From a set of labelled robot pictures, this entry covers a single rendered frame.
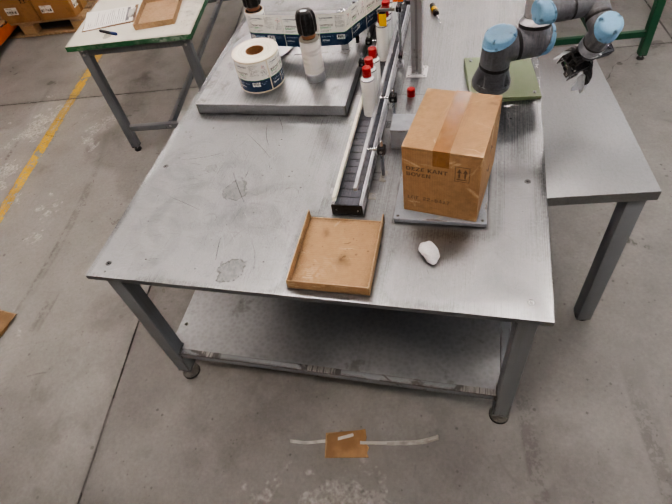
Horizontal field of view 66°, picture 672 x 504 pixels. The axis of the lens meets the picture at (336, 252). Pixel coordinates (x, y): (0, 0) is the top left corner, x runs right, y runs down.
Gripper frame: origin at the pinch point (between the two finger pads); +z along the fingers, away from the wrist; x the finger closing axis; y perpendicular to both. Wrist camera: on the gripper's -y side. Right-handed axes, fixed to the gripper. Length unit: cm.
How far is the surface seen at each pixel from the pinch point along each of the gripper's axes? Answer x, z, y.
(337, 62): -60, 40, 66
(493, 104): 3.8, -24.0, 38.6
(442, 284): 47, -24, 77
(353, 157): -8, 4, 82
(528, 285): 57, -26, 55
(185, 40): -135, 91, 128
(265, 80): -62, 28, 98
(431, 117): -1, -25, 58
